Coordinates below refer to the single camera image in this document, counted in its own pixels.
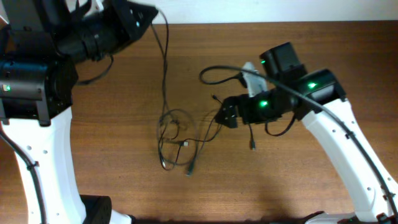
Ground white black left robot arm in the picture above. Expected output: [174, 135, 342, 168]
[1, 0, 158, 223]

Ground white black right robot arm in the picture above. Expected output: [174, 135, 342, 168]
[215, 42, 397, 223]

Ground thin black usb cable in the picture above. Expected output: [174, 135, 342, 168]
[150, 8, 200, 171]

